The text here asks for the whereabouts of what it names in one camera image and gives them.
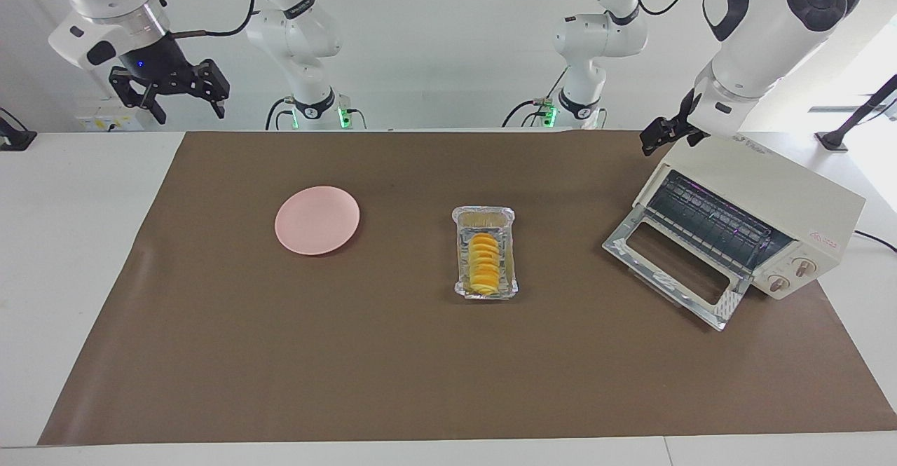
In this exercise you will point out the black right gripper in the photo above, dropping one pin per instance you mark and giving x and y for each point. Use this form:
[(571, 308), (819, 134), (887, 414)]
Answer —
[(165, 66)]

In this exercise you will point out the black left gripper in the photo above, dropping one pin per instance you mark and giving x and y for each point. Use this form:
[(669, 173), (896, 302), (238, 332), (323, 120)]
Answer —
[(685, 115)]

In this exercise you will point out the aluminium foil tray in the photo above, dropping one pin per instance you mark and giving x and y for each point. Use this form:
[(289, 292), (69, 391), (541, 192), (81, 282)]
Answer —
[(511, 256)]

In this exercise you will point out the orange striped bread roll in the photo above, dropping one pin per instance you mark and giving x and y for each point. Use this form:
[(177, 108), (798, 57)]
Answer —
[(484, 263)]

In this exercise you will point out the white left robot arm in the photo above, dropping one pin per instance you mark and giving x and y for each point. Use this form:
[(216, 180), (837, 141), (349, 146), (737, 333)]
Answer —
[(764, 24)]

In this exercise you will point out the white toaster oven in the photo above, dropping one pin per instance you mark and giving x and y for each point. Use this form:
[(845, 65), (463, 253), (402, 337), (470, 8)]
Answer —
[(778, 186)]

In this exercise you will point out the oven control knob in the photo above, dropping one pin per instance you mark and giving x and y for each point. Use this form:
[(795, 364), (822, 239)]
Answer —
[(805, 268), (779, 284)]

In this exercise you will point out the green lit base connector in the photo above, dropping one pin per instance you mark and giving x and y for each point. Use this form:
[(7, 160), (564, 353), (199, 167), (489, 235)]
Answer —
[(343, 117), (549, 114)]

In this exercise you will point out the black table clamp stand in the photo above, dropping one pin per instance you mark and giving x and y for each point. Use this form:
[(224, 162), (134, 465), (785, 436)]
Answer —
[(834, 141), (14, 138)]

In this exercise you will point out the pink round plate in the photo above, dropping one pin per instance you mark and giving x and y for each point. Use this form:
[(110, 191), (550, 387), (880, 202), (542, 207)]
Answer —
[(317, 221)]

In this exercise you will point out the brown table mat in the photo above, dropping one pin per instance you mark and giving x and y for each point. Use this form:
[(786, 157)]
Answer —
[(420, 354)]

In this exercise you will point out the white wall socket strip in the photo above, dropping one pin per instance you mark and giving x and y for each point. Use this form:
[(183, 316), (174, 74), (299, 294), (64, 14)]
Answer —
[(105, 123)]

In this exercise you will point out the glass oven door silver frame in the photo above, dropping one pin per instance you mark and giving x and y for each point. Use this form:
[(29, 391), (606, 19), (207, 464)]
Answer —
[(631, 247)]

